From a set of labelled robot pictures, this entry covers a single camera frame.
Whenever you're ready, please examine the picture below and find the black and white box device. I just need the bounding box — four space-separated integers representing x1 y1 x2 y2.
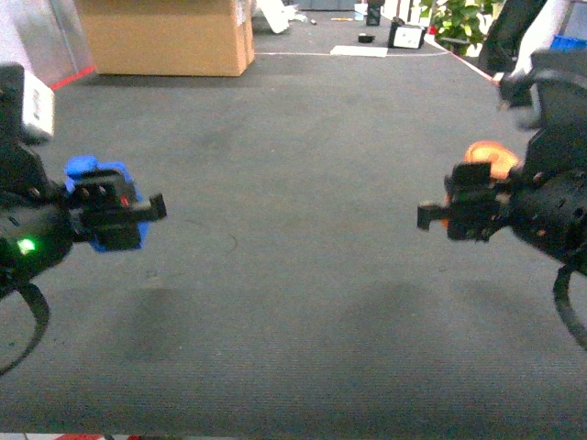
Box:
387 16 427 50

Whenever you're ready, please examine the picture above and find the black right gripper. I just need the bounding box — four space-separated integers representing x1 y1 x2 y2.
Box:
416 128 586 275

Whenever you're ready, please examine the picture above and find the white foam piece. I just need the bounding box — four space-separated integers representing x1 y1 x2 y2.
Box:
255 0 298 34

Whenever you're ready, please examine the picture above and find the black right cable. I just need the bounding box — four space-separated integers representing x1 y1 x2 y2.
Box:
552 247 587 352

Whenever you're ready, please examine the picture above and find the black tape roll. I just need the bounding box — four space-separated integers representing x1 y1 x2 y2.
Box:
358 33 375 44

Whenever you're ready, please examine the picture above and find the white flat sheet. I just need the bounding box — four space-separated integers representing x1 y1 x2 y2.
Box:
329 45 388 58

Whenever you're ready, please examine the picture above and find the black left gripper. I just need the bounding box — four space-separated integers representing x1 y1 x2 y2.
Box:
1 137 166 294

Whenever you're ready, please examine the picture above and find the blue bottle-shaped block part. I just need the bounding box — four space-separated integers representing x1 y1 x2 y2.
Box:
64 155 143 252

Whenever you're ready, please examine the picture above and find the black left cable loop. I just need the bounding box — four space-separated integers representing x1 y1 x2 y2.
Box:
0 281 50 377

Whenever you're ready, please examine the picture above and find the large cardboard box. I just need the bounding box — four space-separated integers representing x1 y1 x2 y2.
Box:
74 1 254 77

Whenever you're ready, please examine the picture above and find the blue bin on far shelf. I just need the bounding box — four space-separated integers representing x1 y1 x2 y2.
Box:
550 35 587 51

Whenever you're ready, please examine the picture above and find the orange cylindrical cap 4680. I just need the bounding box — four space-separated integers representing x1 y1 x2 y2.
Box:
461 140 520 197

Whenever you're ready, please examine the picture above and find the black robot column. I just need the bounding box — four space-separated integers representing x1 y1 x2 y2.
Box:
477 0 546 75

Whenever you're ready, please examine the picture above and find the green potted plant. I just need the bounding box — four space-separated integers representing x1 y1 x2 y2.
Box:
415 0 504 57

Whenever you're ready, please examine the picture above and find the dark small box far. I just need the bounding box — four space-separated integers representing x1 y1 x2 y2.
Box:
365 0 385 27

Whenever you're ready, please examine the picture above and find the white left arm camera box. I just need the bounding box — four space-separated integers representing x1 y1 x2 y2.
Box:
21 70 55 143

